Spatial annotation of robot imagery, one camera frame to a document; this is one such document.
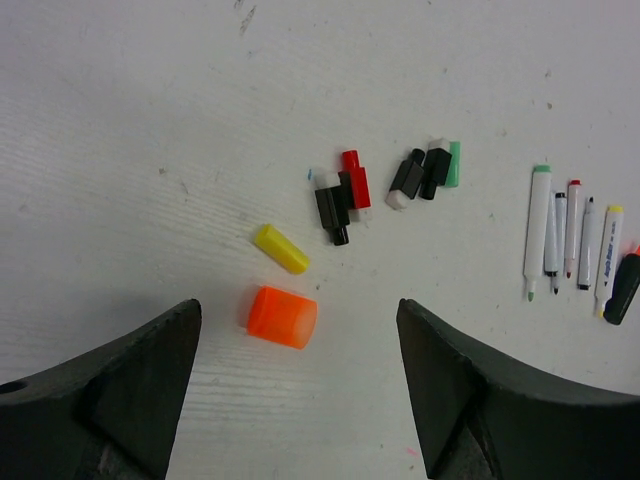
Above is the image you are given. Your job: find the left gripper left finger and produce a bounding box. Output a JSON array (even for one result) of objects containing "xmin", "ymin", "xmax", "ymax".
[{"xmin": 1, "ymin": 299, "xmax": 202, "ymax": 479}]

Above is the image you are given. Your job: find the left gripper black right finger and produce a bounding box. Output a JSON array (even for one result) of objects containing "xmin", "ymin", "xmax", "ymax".
[{"xmin": 396, "ymin": 299, "xmax": 639, "ymax": 479}]

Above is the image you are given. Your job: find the green capped white pen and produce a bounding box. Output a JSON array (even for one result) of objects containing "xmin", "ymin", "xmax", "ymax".
[{"xmin": 523, "ymin": 164, "xmax": 552, "ymax": 302}]

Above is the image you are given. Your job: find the orange capped black highlighter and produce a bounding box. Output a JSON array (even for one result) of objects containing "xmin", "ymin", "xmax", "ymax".
[{"xmin": 603, "ymin": 249, "xmax": 640, "ymax": 326}]

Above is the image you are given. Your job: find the orange highlighter cap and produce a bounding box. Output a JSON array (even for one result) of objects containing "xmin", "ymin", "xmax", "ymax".
[{"xmin": 247, "ymin": 286, "xmax": 318, "ymax": 350}]

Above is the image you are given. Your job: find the yellow pen cap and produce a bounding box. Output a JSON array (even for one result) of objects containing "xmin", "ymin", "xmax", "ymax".
[{"xmin": 253, "ymin": 224, "xmax": 310, "ymax": 275}]

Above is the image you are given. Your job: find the green pen cap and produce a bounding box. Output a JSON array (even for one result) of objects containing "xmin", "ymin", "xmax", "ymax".
[{"xmin": 443, "ymin": 141, "xmax": 461, "ymax": 188}]

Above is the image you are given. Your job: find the yellow capped white pen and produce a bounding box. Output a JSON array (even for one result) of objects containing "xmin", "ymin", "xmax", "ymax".
[{"xmin": 595, "ymin": 205, "xmax": 624, "ymax": 318}]

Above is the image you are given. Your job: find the red capped white marker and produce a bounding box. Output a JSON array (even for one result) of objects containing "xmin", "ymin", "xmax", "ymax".
[{"xmin": 564, "ymin": 179, "xmax": 582, "ymax": 278}]

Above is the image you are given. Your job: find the red pen cap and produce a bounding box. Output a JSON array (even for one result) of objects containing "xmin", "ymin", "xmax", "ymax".
[{"xmin": 339, "ymin": 150, "xmax": 372, "ymax": 221}]

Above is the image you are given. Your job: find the black capped white pen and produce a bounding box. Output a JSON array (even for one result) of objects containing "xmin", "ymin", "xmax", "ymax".
[{"xmin": 555, "ymin": 192, "xmax": 567, "ymax": 278}]

